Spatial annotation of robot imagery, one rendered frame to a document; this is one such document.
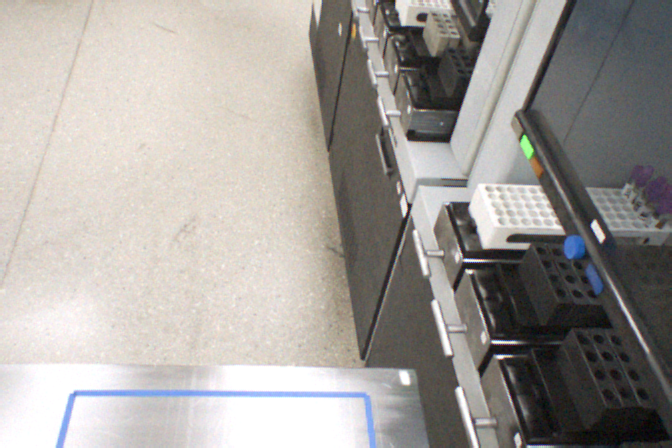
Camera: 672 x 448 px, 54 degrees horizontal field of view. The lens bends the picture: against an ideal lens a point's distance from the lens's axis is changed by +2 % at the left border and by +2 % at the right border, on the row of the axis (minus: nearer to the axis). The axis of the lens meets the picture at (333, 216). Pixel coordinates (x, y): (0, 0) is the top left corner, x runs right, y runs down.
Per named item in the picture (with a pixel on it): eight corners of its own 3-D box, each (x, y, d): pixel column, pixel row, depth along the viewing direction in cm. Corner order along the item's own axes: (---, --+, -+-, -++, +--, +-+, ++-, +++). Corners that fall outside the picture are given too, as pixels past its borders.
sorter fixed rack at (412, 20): (508, 19, 166) (516, -5, 162) (520, 39, 159) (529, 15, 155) (393, 10, 161) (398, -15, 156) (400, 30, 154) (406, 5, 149)
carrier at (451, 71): (459, 103, 131) (468, 77, 127) (449, 102, 131) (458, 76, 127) (446, 71, 140) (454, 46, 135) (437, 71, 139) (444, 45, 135)
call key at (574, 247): (569, 247, 83) (579, 230, 81) (578, 265, 81) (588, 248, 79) (560, 247, 83) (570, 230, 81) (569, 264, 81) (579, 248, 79)
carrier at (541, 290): (556, 331, 92) (573, 304, 88) (543, 331, 92) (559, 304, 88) (529, 268, 100) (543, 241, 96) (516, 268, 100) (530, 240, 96)
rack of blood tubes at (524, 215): (628, 215, 116) (645, 189, 112) (654, 258, 109) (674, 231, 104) (465, 210, 110) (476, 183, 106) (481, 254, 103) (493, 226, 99)
